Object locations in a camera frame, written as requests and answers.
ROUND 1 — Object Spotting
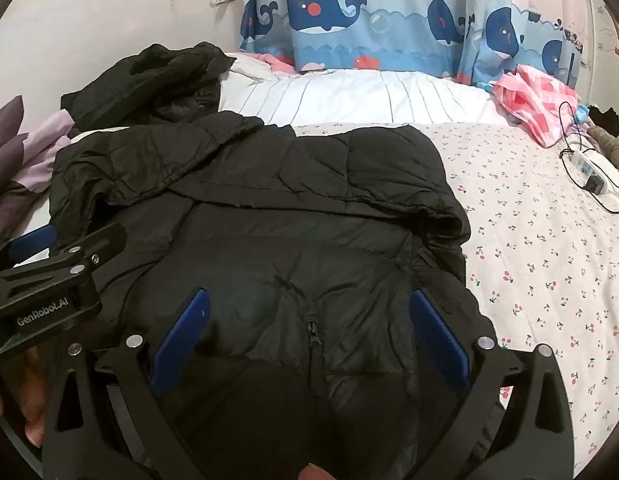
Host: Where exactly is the whale print curtain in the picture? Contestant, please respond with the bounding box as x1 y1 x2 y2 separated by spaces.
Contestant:
240 0 593 86

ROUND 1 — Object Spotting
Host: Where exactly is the white striped quilt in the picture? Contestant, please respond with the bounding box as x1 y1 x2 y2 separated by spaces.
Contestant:
219 53 509 127

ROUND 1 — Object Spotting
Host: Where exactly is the pink checkered plastic bag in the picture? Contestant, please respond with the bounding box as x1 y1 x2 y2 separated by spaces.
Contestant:
492 64 581 148

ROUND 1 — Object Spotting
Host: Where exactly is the black garment pile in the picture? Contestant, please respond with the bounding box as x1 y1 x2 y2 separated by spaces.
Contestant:
61 41 234 131

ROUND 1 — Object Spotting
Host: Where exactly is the cherry print bed sheet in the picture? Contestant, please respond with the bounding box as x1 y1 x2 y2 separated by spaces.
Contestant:
290 120 619 476

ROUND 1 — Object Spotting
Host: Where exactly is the black cable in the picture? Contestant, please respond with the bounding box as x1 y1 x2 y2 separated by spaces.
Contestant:
558 100 619 215

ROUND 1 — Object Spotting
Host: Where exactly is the person's right hand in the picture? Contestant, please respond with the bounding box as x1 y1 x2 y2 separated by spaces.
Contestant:
297 464 335 480

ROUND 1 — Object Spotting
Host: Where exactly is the black puffer jacket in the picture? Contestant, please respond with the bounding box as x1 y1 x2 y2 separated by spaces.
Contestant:
50 112 494 479

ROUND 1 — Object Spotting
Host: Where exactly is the person's left hand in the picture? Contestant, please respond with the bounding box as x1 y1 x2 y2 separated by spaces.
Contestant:
0 347 49 448

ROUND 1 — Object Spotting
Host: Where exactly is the white power strip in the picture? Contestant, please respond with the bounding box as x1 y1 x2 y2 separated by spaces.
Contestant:
567 148 619 196

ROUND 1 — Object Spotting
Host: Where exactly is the brown plush garment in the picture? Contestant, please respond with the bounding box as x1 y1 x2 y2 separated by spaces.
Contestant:
587 126 619 170

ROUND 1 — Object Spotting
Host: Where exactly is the black power adapter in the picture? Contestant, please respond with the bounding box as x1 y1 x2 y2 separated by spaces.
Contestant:
584 174 605 195

